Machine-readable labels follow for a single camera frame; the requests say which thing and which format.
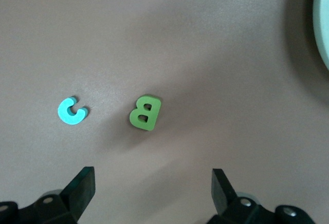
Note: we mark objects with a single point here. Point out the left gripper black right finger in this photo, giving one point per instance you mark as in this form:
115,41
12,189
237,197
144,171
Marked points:
236,211

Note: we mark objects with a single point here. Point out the green foam letter B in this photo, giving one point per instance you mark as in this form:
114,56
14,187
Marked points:
138,105

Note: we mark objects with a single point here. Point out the cyan foam letter C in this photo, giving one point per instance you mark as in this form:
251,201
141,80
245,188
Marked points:
64,117

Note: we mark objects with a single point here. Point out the green plate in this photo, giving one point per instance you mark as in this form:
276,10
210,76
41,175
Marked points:
322,28

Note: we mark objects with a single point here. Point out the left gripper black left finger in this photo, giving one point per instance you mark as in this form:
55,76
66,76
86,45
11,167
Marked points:
64,208

